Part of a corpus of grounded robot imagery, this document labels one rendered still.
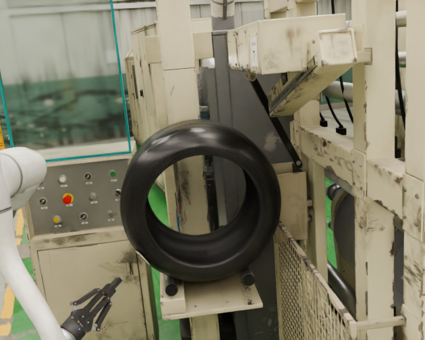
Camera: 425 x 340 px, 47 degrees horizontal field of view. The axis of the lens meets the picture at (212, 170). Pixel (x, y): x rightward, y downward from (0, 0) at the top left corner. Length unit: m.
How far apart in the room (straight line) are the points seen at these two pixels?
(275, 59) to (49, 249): 1.58
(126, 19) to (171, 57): 9.11
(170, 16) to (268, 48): 0.68
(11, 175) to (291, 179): 1.10
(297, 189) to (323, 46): 0.86
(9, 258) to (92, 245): 1.08
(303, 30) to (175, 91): 0.73
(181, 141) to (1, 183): 0.58
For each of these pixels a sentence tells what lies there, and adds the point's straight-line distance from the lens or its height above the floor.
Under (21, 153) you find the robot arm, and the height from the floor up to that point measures 1.47.
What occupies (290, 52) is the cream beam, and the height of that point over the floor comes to 1.69.
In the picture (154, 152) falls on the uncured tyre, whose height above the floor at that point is 1.40.
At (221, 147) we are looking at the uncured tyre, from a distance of 1.62.
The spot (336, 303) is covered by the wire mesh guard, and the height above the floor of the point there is 1.00.
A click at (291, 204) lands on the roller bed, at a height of 1.07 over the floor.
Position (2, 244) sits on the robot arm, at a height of 1.26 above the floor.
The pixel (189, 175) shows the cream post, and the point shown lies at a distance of 2.01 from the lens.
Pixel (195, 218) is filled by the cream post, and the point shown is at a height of 1.03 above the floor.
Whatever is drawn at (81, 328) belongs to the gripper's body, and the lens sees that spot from 1.58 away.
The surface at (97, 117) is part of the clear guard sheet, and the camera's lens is 2.34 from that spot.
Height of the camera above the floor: 1.71
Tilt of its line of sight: 14 degrees down
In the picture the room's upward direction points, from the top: 5 degrees counter-clockwise
